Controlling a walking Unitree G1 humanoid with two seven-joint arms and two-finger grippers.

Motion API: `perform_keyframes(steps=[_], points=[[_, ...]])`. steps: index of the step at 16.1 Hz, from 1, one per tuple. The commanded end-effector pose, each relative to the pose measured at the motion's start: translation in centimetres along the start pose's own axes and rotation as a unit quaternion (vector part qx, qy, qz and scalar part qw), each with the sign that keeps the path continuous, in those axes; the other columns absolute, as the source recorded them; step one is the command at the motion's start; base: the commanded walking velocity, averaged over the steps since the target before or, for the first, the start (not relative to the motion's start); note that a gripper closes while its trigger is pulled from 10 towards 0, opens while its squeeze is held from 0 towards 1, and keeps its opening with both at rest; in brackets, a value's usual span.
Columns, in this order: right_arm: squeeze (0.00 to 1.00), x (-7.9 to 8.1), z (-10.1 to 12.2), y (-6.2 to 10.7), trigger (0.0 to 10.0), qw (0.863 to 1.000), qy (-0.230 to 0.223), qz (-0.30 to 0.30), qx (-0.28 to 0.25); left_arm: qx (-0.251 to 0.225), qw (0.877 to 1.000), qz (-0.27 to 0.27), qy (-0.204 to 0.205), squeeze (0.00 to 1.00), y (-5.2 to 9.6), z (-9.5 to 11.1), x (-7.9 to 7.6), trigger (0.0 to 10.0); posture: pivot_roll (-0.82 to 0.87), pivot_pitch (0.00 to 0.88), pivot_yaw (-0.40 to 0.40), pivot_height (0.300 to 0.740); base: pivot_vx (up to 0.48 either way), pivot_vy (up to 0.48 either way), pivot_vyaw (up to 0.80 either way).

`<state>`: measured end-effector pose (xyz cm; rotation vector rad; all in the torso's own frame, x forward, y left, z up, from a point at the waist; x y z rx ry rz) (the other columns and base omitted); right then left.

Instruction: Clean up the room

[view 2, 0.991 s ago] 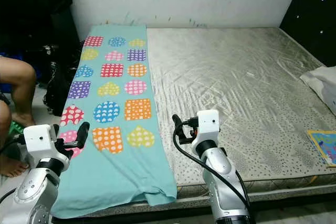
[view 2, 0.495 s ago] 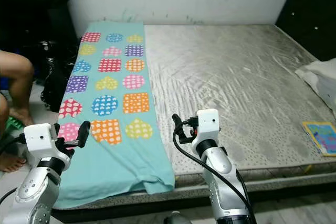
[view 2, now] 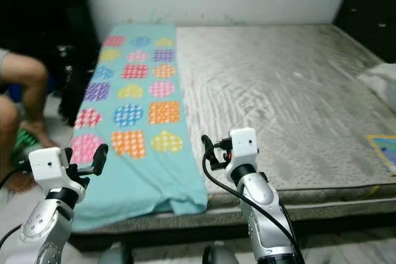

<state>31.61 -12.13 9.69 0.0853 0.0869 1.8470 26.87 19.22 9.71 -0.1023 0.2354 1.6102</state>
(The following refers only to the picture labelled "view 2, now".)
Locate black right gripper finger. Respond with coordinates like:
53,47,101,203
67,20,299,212
200,134,217,164

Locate teal blanket with colourful shapes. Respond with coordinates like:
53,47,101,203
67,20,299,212
71,24,209,232

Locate blue and yellow picture book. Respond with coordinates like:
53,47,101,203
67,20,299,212
366,134,396,175

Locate black bag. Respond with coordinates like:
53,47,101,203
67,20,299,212
56,45,98,126

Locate seated person in grey shorts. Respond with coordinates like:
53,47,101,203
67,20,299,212
0,49,62,194

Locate blue plastic container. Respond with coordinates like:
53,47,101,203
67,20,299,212
6,83,24,101

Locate grey patterned quilted mattress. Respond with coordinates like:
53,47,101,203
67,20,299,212
73,24,396,234

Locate white pillow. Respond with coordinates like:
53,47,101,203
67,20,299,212
357,63,396,111

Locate black tufted headboard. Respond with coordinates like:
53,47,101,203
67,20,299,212
334,0,396,64

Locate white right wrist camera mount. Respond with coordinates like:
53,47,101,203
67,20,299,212
225,127,259,176

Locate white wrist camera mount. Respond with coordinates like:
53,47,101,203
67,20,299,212
225,127,259,176
29,147,84,192

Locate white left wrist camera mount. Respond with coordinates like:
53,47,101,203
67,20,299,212
29,147,84,192

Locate dark bed frame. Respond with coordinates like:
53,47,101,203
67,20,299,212
69,210,396,249

